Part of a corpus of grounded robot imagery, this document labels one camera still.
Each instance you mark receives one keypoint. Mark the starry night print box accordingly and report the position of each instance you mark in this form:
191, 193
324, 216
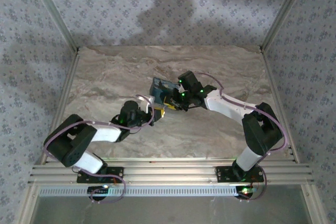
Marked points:
161, 89

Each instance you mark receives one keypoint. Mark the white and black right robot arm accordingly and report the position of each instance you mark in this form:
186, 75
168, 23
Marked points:
225, 104

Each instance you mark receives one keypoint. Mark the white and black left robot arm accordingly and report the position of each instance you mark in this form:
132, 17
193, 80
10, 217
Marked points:
73, 142

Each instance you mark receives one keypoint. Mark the controller board with green light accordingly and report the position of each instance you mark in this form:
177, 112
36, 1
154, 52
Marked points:
245, 192
98, 192

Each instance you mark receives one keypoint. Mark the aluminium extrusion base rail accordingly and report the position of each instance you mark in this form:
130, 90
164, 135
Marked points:
170, 171

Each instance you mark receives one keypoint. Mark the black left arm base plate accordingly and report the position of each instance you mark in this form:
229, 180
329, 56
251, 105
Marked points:
115, 172

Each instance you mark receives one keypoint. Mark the aluminium table side rail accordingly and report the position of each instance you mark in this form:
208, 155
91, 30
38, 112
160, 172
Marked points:
278, 103
65, 90

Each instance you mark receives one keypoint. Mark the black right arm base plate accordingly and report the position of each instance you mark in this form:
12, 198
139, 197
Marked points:
223, 174

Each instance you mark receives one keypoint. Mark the aluminium frame post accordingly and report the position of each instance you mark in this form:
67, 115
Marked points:
55, 11
284, 11

